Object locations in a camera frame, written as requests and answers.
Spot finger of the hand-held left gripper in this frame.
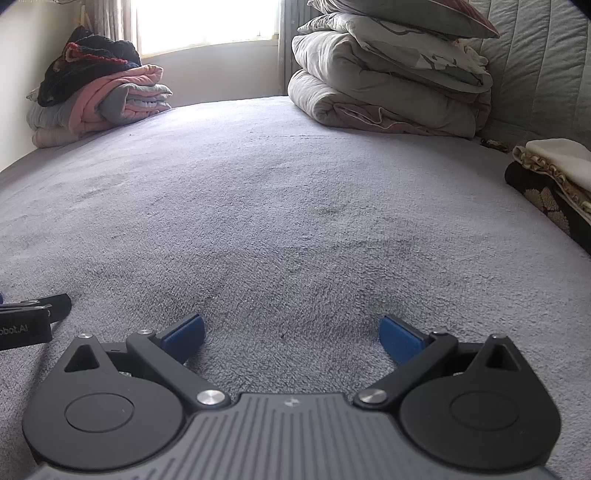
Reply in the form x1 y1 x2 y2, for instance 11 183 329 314
0 293 72 324

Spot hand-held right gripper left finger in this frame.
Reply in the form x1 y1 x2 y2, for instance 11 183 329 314
62 314 232 409

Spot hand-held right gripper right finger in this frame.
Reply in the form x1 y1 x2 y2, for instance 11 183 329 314
353 315 527 409

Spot tan ribbed frilled top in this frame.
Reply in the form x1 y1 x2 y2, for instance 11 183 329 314
512 146 591 219

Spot white shirt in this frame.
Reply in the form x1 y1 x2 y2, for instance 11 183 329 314
525 138 591 188

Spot grey fleece bed blanket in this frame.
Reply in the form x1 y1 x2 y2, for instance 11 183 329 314
0 95 591 480

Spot beige folded cloth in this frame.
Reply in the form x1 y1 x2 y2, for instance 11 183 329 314
31 126 94 149

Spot grey folded cloth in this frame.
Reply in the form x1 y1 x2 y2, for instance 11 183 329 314
26 98 85 136

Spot dark floral garment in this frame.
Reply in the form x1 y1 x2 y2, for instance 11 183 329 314
504 161 591 258

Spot small brown patterned cloth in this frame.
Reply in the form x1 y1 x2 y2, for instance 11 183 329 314
479 135 514 154

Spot grey maroon folded duvet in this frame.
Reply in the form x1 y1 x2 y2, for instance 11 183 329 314
287 31 493 140

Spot beige patterned curtain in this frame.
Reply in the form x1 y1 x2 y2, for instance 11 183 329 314
80 0 133 55

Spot cream floral cloth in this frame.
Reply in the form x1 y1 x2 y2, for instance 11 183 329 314
454 38 491 75

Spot grey printed folded quilt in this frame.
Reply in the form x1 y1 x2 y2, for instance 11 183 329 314
297 12 496 94

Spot grey quilted headboard cover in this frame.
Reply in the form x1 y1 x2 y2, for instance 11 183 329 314
465 0 591 154

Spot grey curtain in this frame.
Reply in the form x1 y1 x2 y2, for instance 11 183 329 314
276 0 315 94

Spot bright window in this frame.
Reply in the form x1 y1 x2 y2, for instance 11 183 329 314
130 0 283 59

